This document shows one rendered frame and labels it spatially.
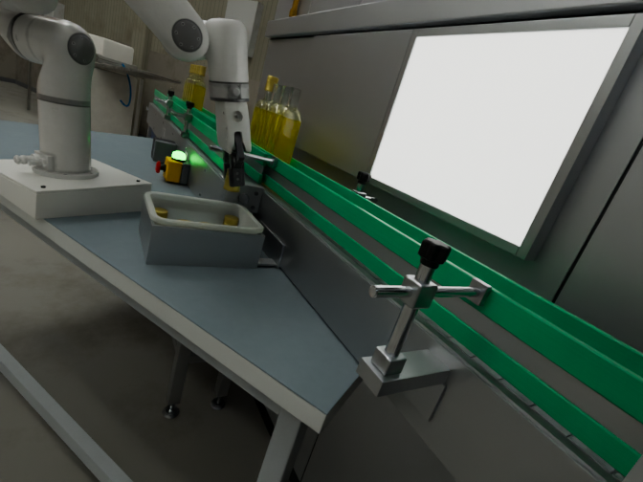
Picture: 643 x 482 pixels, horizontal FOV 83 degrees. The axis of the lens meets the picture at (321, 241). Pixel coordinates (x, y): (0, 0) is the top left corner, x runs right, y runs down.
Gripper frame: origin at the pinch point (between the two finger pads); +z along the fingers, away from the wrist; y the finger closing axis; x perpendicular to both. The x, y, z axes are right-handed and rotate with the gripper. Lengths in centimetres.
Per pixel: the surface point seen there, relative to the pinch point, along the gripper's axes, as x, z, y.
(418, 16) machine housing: -41, -33, -4
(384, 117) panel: -34.2, -12.1, -5.0
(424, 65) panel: -37.7, -23.1, -11.9
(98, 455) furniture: 37, 65, -4
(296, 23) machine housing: -40, -35, 60
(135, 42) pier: -13, -40, 588
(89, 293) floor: 47, 83, 104
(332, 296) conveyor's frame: -8.7, 14.7, -30.4
